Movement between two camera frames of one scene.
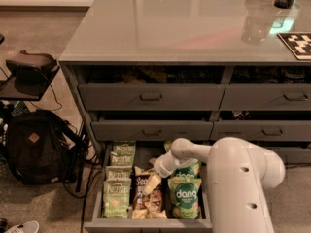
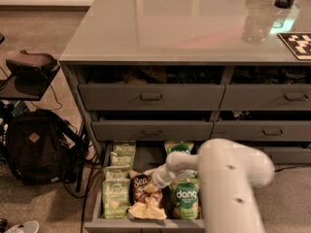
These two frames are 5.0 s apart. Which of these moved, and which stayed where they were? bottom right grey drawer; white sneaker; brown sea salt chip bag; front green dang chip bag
Moved: brown sea salt chip bag
Stayed: white sneaker; front green dang chip bag; bottom right grey drawer
